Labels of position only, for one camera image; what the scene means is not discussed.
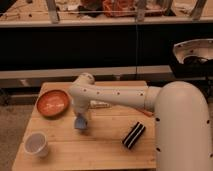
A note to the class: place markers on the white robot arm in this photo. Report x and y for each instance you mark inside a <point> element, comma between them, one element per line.
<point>183,140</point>

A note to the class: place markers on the orange crate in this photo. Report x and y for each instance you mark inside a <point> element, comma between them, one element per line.
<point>118,8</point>

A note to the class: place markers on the orange ceramic bowl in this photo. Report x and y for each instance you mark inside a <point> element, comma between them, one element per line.
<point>52,103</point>

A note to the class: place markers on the white plastic cup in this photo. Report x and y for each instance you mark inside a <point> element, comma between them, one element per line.
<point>36,144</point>

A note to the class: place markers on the wooden table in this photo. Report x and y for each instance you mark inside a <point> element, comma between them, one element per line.
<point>98,148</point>

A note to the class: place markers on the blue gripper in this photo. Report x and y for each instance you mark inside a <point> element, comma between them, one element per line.
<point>80,122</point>

